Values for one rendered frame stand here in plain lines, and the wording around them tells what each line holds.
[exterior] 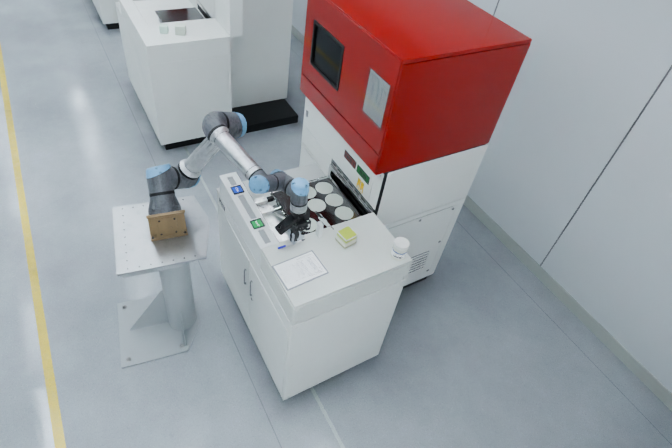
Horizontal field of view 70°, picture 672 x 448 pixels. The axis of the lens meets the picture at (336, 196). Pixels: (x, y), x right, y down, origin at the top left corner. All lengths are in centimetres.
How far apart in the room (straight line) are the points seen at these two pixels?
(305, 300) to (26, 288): 203
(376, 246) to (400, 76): 81
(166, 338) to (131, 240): 81
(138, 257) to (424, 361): 179
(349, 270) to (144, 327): 146
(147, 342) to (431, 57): 222
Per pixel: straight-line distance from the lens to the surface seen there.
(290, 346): 231
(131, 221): 261
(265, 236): 228
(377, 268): 222
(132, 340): 314
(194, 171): 244
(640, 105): 314
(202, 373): 299
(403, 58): 197
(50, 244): 377
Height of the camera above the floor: 266
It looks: 42 degrees down
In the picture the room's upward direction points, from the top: 10 degrees clockwise
